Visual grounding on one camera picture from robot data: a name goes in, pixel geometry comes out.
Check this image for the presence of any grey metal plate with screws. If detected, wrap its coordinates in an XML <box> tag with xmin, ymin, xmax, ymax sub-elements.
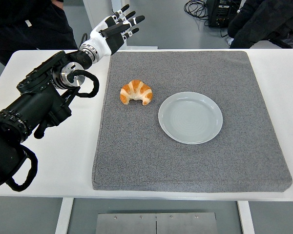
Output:
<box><xmin>95</xmin><ymin>212</ymin><xmax>218</xmax><ymax>234</ymax></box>

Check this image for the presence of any grey fabric mat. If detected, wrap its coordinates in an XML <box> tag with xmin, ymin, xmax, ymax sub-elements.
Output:
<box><xmin>91</xmin><ymin>50</ymin><xmax>293</xmax><ymax>194</ymax></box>

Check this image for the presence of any black electronics box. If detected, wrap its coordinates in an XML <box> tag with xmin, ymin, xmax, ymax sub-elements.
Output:
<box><xmin>207</xmin><ymin>0</ymin><xmax>242</xmax><ymax>28</ymax></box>

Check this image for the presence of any black floor cable bundle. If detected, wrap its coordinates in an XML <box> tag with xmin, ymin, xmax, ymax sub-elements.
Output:
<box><xmin>184</xmin><ymin>0</ymin><xmax>209</xmax><ymax>27</ymax></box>

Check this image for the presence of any white table leg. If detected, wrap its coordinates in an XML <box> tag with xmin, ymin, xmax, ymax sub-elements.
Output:
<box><xmin>237</xmin><ymin>201</ymin><xmax>256</xmax><ymax>234</ymax></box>
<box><xmin>55</xmin><ymin>197</ymin><xmax>74</xmax><ymax>234</ymax></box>

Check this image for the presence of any person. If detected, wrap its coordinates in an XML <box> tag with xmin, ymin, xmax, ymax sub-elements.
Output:
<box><xmin>227</xmin><ymin>0</ymin><xmax>293</xmax><ymax>49</ymax></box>
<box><xmin>0</xmin><ymin>0</ymin><xmax>78</xmax><ymax>66</ymax></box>

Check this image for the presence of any golden brown croissant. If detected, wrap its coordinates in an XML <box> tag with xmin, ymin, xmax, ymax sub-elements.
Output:
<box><xmin>119</xmin><ymin>79</ymin><xmax>154</xmax><ymax>106</ymax></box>

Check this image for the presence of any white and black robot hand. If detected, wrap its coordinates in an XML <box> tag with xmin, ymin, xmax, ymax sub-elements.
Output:
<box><xmin>86</xmin><ymin>4</ymin><xmax>146</xmax><ymax>57</ymax></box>

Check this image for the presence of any round grey plate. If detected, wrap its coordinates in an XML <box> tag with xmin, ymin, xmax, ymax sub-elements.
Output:
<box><xmin>158</xmin><ymin>91</ymin><xmax>224</xmax><ymax>145</ymax></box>

